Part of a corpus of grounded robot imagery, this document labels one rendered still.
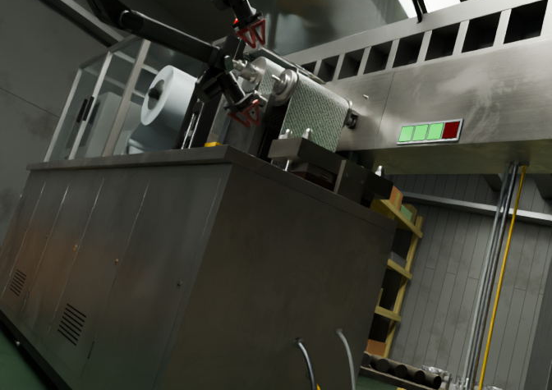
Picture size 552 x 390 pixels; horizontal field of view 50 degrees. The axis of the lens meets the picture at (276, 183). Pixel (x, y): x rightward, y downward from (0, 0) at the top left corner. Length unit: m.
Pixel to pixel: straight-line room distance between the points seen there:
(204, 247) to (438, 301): 6.55
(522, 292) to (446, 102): 5.96
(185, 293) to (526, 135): 0.98
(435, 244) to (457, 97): 6.23
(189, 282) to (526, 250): 6.57
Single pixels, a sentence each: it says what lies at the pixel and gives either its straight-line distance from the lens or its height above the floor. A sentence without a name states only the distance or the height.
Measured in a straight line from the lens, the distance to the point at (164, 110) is 2.88.
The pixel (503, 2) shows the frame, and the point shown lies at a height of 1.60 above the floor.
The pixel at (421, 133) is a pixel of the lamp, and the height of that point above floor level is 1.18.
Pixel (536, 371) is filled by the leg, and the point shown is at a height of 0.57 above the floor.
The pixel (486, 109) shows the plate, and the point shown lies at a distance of 1.81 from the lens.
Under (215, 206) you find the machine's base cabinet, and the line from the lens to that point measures 1.53.
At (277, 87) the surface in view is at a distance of 2.03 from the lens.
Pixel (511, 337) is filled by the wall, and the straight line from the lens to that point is 7.70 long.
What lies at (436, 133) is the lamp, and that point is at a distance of 1.88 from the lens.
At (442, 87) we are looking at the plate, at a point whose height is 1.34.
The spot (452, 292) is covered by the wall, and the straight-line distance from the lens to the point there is 7.89.
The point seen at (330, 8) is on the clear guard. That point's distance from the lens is 2.56.
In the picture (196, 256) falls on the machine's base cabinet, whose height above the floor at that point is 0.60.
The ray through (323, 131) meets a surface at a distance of 2.04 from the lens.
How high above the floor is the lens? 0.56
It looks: 11 degrees up
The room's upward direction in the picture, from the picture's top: 17 degrees clockwise
